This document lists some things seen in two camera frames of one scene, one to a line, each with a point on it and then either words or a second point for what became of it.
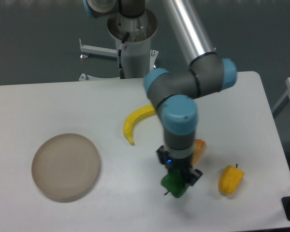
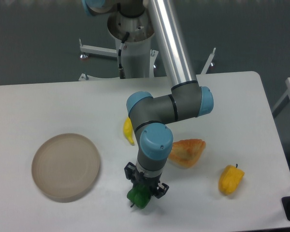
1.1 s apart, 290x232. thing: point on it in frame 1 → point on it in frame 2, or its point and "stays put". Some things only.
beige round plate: (65, 167) stays put
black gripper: (180, 165) → (140, 178)
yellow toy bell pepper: (230, 177) stays put
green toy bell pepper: (173, 182) → (139, 195)
